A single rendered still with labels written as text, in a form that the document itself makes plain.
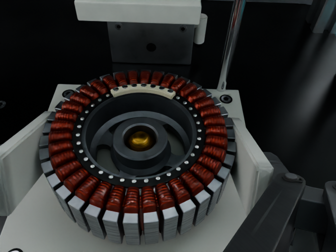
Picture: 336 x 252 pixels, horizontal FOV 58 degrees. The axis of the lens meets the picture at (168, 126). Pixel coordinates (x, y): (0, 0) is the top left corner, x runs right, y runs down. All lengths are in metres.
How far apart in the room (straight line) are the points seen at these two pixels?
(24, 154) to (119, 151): 0.05
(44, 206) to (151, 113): 0.09
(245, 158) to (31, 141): 0.11
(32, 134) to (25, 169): 0.02
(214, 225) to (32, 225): 0.10
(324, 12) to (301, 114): 0.14
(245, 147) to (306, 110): 0.13
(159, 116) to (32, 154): 0.08
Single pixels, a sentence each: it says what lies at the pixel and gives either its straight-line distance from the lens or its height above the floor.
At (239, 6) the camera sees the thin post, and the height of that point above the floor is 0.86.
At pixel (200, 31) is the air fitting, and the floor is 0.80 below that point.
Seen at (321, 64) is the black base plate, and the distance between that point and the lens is 0.34.
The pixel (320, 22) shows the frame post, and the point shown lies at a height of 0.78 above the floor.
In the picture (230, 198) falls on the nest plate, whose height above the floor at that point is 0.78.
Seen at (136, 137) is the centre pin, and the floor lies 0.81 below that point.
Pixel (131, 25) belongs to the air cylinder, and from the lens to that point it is 0.27.
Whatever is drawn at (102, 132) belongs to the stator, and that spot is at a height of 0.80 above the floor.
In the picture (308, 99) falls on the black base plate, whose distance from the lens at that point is 0.29.
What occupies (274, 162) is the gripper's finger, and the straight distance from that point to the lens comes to 0.16.
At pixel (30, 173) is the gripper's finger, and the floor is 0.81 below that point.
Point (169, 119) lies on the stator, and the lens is 0.21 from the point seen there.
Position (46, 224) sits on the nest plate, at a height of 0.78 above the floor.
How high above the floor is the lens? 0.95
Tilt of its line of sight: 49 degrees down
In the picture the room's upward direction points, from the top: 3 degrees clockwise
